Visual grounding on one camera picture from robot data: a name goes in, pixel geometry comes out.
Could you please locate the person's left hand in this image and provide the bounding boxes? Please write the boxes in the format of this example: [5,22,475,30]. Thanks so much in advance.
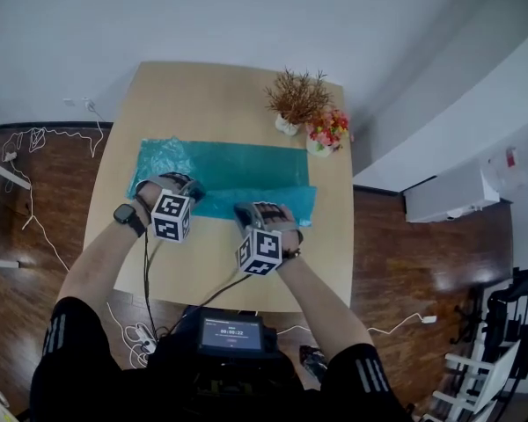
[134,172,193,219]

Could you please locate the person's left forearm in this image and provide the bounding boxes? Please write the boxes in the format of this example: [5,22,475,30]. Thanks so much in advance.
[65,211,153,316]

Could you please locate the colourful flowers in cream pot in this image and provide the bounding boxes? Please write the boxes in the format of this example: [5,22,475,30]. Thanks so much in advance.
[305,108,351,157]

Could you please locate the person's right hand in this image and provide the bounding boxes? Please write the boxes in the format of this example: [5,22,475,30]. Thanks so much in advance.
[260,203,304,258]

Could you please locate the white adapter with cable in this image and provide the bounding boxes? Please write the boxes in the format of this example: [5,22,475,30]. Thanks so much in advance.
[367,312,437,336]

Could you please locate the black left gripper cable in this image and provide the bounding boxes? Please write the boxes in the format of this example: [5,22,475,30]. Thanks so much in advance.
[143,230,165,340]

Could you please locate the person's black shirt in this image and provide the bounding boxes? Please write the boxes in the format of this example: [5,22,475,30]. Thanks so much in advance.
[29,296,413,422]

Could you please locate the person's right forearm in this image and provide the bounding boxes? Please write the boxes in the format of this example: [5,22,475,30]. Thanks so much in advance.
[275,252,364,360]

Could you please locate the black wrist watch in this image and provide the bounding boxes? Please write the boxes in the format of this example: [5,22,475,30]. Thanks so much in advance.
[113,203,146,239]

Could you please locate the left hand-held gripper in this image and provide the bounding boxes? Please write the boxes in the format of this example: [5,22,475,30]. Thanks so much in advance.
[150,181,207,244]

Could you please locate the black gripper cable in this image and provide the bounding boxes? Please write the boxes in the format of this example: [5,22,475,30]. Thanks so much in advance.
[143,230,165,340]
[182,273,253,324]

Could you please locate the white low cabinet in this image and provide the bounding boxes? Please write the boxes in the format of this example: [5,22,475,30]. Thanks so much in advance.
[403,164,501,223]

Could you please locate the pale round tabletop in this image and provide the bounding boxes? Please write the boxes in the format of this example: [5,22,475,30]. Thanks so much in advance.
[0,393,18,422]

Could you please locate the brown dried plant white vase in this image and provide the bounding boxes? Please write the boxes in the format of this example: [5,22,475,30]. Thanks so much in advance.
[263,67,334,138]

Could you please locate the white power strip with cables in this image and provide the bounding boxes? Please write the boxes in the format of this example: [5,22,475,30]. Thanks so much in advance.
[107,301,159,368]

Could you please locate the black and white equipment rack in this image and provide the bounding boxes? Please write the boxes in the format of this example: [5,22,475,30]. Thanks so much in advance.
[422,261,528,422]

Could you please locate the clear plastic bag red label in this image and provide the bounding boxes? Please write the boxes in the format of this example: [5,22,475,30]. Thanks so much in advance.
[481,141,528,197]

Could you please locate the wooden side table white legs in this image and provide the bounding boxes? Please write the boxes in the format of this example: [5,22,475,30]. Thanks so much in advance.
[0,155,32,191]

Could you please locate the chest-worn black screen device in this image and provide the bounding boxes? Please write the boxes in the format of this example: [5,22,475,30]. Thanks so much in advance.
[196,308,277,360]

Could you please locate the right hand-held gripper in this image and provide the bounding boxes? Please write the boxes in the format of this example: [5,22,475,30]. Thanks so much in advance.
[233,202,283,277]

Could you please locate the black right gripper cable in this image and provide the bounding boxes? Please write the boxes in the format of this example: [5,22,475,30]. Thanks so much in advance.
[182,273,253,324]

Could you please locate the black plastic wrapper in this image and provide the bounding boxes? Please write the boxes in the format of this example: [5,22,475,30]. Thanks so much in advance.
[298,344,329,384]

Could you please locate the long white floor cable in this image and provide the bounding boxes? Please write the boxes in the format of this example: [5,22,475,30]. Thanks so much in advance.
[2,98,105,274]

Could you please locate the teal plastic bag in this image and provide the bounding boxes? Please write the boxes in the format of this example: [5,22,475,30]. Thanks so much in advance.
[126,136,319,229]

